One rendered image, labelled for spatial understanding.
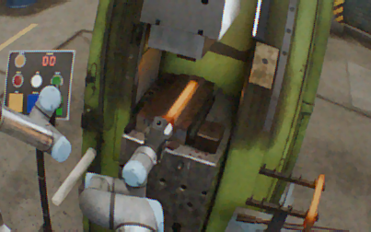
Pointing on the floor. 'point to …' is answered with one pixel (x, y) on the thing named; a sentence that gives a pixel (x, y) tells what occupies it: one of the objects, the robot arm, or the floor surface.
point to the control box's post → (43, 189)
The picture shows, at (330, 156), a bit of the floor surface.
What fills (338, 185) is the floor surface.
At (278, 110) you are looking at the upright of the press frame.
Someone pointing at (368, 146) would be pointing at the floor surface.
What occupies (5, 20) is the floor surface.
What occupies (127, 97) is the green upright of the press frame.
